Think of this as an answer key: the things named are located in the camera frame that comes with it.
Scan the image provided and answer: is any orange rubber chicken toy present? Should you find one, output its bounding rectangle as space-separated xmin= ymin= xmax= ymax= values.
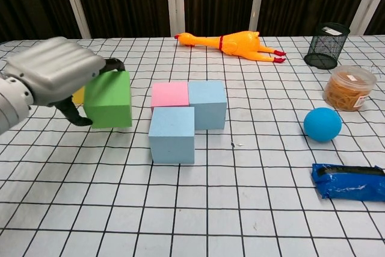
xmin=175 ymin=30 xmax=287 ymax=64

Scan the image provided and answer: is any white black-grid tablecloth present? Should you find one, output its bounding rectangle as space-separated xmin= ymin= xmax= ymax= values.
xmin=0 ymin=36 xmax=385 ymax=257

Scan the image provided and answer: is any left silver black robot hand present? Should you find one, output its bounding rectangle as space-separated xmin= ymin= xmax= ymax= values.
xmin=4 ymin=36 xmax=126 ymax=127

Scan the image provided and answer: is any blue ball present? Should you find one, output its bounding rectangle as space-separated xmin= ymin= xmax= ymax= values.
xmin=303 ymin=107 xmax=343 ymax=143

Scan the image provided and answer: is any light blue foam cube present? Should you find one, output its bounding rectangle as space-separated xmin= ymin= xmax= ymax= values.
xmin=188 ymin=80 xmax=227 ymax=131
xmin=148 ymin=106 xmax=196 ymax=166

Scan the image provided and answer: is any blue snack packet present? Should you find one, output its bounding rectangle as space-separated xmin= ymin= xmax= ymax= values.
xmin=312 ymin=163 xmax=385 ymax=202

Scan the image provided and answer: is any yellow foam cube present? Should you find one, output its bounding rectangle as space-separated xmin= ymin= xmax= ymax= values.
xmin=73 ymin=85 xmax=87 ymax=106

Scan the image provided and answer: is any pink foam cube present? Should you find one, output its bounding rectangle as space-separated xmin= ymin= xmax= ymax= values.
xmin=150 ymin=81 xmax=190 ymax=113

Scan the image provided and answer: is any clear jar of rubber bands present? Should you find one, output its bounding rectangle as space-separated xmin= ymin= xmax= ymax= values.
xmin=322 ymin=64 xmax=378 ymax=112

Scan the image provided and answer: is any black mesh pen holder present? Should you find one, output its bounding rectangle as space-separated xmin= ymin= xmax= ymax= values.
xmin=303 ymin=22 xmax=351 ymax=70

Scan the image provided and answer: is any green foam cube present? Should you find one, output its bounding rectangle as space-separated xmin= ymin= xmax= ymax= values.
xmin=83 ymin=70 xmax=133 ymax=129

